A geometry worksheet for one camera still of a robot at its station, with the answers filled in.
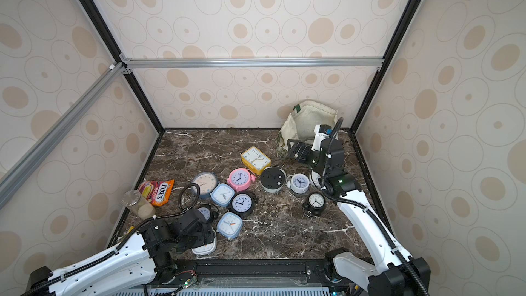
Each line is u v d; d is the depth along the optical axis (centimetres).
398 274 37
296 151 66
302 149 65
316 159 62
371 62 90
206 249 76
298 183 95
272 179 95
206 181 97
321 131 66
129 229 83
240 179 97
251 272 75
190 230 61
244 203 89
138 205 77
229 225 82
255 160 103
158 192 92
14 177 51
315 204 87
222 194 90
